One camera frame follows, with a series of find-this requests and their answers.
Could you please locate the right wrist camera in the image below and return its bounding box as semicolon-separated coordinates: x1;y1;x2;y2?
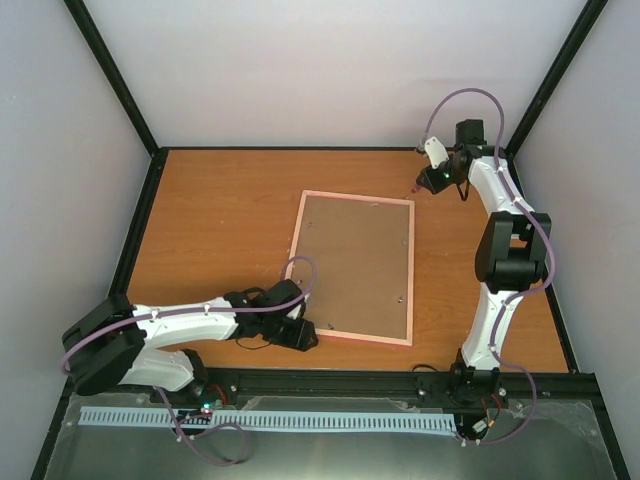
418;136;449;170

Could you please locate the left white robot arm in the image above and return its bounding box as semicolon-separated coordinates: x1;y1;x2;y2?
60;279;318;403

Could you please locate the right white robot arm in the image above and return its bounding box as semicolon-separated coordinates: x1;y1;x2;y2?
415;119;552;403

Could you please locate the black enclosure frame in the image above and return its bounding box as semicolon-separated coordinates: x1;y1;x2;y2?
31;1;630;479

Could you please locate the light blue cable duct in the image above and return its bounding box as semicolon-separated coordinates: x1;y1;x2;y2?
77;406;456;436

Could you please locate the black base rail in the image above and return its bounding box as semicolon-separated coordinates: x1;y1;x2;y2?
69;365;599;401

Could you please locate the pink picture frame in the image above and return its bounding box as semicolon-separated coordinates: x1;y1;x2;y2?
287;189;417;348

